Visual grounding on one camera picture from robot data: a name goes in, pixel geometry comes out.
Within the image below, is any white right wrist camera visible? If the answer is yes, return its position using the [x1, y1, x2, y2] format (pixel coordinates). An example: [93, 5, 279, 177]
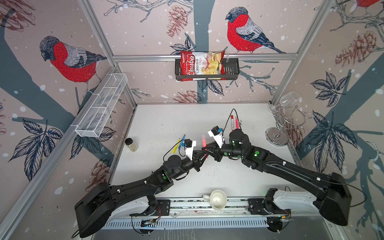
[208, 126, 225, 149]

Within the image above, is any black wire wall basket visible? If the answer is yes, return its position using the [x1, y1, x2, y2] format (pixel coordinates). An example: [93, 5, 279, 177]
[175, 59, 240, 82]

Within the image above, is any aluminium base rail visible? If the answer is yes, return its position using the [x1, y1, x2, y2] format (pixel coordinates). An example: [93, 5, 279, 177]
[102, 197, 293, 235]

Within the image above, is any blue highlighter pen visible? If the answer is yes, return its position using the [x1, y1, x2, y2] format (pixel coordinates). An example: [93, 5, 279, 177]
[178, 135, 186, 149]

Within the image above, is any small glass spice jar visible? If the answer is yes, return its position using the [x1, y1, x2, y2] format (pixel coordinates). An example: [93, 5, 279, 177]
[125, 138, 138, 152]

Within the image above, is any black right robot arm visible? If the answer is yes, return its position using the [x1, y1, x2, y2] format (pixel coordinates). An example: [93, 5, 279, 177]
[202, 129, 352, 226]

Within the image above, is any clear wine glass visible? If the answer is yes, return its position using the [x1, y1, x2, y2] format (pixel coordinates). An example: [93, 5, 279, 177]
[268, 92, 300, 113]

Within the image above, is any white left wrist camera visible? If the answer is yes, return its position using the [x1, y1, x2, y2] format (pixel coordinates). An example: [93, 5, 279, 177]
[185, 139, 197, 161]

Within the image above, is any red cassava chips bag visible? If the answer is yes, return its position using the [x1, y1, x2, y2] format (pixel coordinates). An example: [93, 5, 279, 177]
[180, 51, 225, 82]

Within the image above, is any white ceramic cup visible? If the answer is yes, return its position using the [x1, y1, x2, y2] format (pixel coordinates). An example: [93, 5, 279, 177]
[202, 190, 228, 211]

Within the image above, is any white mesh wall shelf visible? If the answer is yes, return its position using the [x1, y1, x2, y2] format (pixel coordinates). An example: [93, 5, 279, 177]
[75, 73, 128, 138]

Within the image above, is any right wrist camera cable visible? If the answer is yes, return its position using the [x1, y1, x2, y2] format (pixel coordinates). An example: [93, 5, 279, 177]
[222, 108, 242, 133]

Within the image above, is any yellow highlighter pen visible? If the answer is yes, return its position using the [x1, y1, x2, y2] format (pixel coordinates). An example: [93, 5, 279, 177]
[172, 139, 181, 154]

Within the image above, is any chrome glass holder stand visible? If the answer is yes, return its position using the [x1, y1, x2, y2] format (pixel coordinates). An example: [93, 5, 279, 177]
[266, 105, 313, 147]

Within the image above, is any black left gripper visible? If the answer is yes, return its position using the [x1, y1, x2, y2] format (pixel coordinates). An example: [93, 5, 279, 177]
[171, 150, 209, 181]

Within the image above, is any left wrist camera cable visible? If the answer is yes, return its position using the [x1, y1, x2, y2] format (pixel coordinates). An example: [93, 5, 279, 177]
[163, 139, 186, 163]

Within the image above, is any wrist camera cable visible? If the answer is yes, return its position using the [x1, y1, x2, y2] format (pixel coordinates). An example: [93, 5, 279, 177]
[222, 108, 242, 133]
[163, 139, 186, 163]

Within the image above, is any pink highlighter pen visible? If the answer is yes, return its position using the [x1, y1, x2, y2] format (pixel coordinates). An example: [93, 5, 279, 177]
[203, 139, 207, 159]

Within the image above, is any white marker pen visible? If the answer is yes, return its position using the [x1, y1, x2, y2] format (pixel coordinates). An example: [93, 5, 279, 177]
[231, 115, 236, 131]

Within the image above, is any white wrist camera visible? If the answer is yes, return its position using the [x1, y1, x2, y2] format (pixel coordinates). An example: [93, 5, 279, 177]
[208, 126, 225, 149]
[185, 139, 197, 161]

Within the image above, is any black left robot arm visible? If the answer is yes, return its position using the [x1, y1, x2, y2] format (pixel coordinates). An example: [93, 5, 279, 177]
[72, 150, 207, 238]

